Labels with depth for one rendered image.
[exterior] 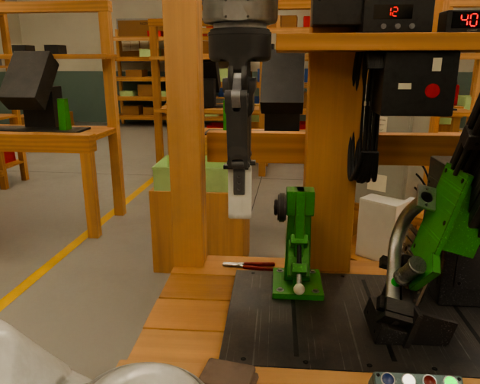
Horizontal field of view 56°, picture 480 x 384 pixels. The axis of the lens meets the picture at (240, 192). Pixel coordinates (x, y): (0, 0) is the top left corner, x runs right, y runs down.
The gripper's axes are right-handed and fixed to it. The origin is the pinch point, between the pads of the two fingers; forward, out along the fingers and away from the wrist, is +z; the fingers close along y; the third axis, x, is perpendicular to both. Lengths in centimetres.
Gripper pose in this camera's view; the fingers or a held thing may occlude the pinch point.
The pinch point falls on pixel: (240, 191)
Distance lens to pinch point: 58.6
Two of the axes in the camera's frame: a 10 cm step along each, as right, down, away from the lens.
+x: 10.0, 0.2, -0.8
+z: 0.0, 9.6, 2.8
